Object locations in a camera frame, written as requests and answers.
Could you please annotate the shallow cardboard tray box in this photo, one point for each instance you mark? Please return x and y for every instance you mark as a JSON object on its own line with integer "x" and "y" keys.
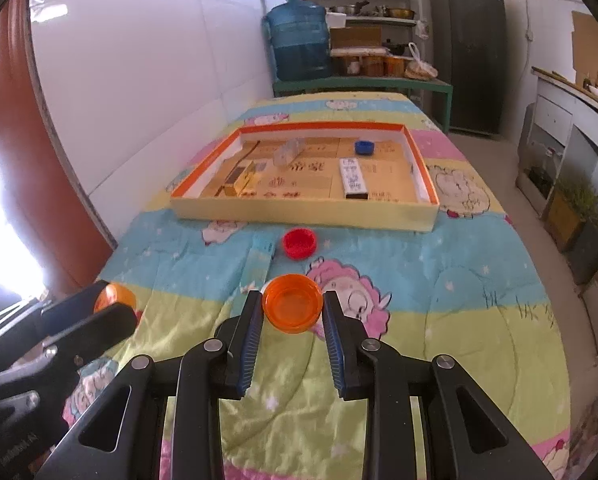
{"x": 309, "y": 185}

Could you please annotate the dark planter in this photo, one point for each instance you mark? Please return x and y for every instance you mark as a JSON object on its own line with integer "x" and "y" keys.
{"x": 589, "y": 255}

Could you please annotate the gold brown small box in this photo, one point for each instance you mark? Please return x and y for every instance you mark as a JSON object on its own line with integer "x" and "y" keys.
{"x": 239, "y": 180}

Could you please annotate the dark refrigerator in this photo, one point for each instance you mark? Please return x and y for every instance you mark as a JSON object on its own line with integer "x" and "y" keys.
{"x": 469, "y": 50}

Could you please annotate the cartoon printed blanket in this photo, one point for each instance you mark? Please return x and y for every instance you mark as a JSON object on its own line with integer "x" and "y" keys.
{"x": 454, "y": 285}

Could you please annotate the cardboard sheet on wall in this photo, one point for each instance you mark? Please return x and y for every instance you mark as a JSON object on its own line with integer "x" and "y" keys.
{"x": 589, "y": 45}

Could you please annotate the brown planter with plant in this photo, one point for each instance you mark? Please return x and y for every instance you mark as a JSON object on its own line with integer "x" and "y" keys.
{"x": 564, "y": 220}

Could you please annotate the white printed box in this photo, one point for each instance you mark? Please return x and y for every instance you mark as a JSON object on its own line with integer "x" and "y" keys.
{"x": 353, "y": 177}

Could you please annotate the blue bottle cap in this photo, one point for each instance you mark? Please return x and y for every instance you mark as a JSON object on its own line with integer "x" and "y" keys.
{"x": 364, "y": 147}

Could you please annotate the clear plastic bottle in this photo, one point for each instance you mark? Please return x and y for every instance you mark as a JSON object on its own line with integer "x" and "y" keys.
{"x": 288, "y": 154}

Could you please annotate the red bottle cap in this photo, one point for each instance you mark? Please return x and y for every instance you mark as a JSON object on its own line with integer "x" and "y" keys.
{"x": 300, "y": 244}

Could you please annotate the blue water jug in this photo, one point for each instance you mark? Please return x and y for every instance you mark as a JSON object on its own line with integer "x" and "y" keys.
{"x": 299, "y": 45}

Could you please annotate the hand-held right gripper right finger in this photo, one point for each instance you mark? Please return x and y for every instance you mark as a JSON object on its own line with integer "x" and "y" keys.
{"x": 336, "y": 345}

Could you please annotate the red-brown wooden door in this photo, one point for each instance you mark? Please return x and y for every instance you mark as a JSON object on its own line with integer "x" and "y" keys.
{"x": 24, "y": 135}

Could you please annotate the plastic bag of bread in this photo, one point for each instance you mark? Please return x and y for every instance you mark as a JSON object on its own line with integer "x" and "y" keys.
{"x": 421, "y": 71}

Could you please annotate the green table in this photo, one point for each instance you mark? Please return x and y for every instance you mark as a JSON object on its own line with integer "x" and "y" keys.
{"x": 359, "y": 84}

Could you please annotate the jar of orange preserves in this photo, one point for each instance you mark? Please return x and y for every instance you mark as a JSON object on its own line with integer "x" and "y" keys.
{"x": 394, "y": 65}
{"x": 372, "y": 65}
{"x": 348, "y": 65}

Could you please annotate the grey kitchen counter cabinet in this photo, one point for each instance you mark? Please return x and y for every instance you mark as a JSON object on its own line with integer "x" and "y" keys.
{"x": 554, "y": 110}

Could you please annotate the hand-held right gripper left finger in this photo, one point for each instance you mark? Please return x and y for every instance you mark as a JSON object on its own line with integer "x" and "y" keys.
{"x": 246, "y": 345}

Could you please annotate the brown cardboard box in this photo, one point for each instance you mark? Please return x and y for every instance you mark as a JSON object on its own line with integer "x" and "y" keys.
{"x": 355, "y": 37}

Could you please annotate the orange bottle cap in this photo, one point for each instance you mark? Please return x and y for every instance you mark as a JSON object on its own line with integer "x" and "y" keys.
{"x": 293, "y": 305}

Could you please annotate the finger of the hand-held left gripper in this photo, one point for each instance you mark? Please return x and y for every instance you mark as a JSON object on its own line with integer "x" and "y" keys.
{"x": 74, "y": 300}
{"x": 104, "y": 325}

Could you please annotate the orange printed lid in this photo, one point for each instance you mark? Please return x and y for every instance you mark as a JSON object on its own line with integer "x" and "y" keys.
{"x": 116, "y": 297}

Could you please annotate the black pan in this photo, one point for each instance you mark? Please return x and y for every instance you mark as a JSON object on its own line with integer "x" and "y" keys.
{"x": 398, "y": 47}

